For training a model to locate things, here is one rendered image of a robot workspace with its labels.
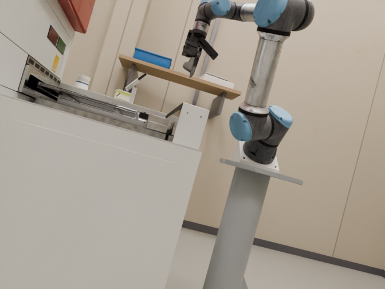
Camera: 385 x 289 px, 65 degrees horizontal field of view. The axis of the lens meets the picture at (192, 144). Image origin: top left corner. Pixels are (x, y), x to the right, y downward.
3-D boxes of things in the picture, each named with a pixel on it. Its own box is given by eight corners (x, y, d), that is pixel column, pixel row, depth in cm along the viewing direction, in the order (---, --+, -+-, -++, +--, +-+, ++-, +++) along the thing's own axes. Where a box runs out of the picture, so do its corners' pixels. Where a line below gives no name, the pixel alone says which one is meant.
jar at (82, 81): (71, 89, 163) (77, 72, 164) (74, 91, 170) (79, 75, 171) (85, 93, 165) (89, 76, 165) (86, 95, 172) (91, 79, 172)
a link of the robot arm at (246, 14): (333, 0, 104) (246, 0, 143) (312, -5, 99) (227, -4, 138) (323, 35, 108) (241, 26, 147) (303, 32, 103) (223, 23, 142)
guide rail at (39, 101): (33, 104, 111) (36, 96, 111) (35, 105, 113) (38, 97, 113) (164, 141, 120) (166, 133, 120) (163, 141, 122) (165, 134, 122)
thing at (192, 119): (172, 142, 99) (183, 101, 100) (158, 141, 154) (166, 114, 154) (199, 149, 101) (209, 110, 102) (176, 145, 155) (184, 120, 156)
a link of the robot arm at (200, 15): (206, -5, 136) (196, 0, 143) (200, 18, 135) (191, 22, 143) (220, 3, 140) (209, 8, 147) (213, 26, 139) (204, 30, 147)
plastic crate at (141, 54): (168, 76, 301) (171, 65, 301) (169, 70, 277) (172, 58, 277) (133, 65, 297) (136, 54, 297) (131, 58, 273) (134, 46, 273)
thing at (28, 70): (16, 90, 100) (24, 63, 100) (52, 105, 143) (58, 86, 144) (22, 92, 100) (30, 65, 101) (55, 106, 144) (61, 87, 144)
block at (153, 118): (148, 120, 116) (150, 113, 116) (147, 121, 119) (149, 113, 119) (168, 126, 118) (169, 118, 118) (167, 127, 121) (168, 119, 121)
